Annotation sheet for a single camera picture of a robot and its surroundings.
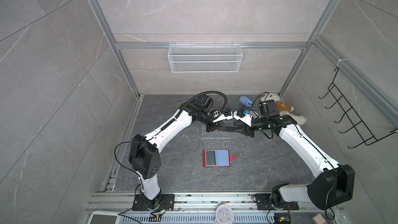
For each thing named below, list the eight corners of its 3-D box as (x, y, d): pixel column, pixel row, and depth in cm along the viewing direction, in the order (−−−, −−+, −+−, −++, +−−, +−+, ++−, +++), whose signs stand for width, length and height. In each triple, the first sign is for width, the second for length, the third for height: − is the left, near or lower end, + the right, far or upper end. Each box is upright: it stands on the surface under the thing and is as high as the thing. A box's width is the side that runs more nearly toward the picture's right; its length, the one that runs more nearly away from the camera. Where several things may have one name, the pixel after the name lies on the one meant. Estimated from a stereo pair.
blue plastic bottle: (247, 109, 111) (249, 104, 107) (237, 101, 116) (239, 96, 112) (252, 106, 113) (253, 101, 109) (242, 98, 118) (243, 93, 114)
